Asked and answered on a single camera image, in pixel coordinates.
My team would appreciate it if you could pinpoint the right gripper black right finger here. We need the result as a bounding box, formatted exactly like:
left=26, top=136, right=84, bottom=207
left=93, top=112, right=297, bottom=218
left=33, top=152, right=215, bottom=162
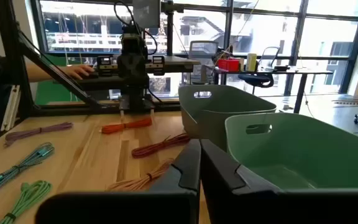
left=200, top=139, right=281, bottom=224

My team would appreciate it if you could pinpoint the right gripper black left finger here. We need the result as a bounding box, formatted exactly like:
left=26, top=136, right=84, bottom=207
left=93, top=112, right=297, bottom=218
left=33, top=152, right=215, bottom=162
left=149, top=139, right=202, bottom=195

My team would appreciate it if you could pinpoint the maroon USB cable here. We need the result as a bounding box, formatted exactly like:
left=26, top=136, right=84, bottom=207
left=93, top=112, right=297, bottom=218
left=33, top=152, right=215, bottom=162
left=131, top=133, right=192, bottom=159

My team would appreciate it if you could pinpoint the peach USB cable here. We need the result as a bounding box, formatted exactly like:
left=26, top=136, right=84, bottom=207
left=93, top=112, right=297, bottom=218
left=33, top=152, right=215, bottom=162
left=106, top=158, right=175, bottom=192

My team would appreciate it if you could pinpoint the orange USB cable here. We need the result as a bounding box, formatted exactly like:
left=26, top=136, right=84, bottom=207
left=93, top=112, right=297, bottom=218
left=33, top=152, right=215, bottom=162
left=100, top=117, right=154, bottom=135

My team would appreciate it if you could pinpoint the purple USB cable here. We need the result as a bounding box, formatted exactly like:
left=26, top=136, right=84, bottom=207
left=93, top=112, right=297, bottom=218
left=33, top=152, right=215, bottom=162
left=4, top=121, right=74, bottom=147

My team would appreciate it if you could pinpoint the blue braided USB cable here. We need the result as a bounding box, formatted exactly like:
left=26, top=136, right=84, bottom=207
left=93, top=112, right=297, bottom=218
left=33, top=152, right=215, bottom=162
left=0, top=142, right=55, bottom=202

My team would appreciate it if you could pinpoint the light green USB cable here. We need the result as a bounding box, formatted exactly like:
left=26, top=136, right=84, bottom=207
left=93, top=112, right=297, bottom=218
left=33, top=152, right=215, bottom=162
left=0, top=180, right=53, bottom=224

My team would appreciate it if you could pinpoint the person's forearm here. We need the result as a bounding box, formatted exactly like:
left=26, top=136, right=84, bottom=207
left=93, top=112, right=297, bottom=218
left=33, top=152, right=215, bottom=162
left=26, top=63, right=65, bottom=83

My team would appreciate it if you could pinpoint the person's hand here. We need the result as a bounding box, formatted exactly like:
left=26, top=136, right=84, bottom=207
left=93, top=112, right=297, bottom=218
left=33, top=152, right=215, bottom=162
left=61, top=64, right=95, bottom=80

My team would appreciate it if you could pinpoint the grey mounted panel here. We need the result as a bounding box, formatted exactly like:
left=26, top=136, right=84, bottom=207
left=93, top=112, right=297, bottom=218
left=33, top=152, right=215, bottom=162
left=132, top=0, right=162, bottom=29

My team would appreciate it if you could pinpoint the grey mesh chair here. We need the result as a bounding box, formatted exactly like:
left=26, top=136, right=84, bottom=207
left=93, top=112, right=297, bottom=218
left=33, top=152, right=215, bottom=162
left=188, top=40, right=219, bottom=85

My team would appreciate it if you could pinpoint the green plastic bin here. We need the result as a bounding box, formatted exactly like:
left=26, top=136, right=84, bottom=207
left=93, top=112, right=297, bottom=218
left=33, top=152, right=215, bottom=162
left=224, top=112, right=358, bottom=191

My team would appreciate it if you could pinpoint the red box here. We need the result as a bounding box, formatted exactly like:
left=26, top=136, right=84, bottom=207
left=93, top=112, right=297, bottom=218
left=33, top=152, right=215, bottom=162
left=218, top=58, right=241, bottom=72

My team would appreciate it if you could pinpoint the black office chair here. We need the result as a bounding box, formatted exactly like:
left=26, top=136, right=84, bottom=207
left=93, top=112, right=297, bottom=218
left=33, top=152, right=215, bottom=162
left=237, top=45, right=281, bottom=94

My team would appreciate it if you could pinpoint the pale yellow cylinder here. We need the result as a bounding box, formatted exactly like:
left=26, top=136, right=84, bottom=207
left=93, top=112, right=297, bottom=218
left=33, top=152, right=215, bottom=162
left=246, top=52, right=258, bottom=72

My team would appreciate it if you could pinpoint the black desk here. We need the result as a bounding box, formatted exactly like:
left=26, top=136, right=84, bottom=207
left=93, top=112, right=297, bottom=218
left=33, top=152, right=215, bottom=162
left=211, top=65, right=334, bottom=114

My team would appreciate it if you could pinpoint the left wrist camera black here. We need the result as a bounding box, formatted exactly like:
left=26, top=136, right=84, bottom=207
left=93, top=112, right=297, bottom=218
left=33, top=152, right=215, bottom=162
left=121, top=32, right=148, bottom=55

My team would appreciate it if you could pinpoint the black window frame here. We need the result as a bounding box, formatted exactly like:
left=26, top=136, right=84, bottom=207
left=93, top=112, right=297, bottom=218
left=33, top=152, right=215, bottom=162
left=31, top=0, right=358, bottom=96

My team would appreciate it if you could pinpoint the white aluminium rail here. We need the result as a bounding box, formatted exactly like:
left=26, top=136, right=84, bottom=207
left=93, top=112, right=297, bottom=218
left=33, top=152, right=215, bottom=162
left=0, top=84, right=22, bottom=132

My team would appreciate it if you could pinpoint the black metal rig frame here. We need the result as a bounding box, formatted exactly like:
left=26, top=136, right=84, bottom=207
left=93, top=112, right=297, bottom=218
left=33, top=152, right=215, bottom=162
left=0, top=0, right=183, bottom=119

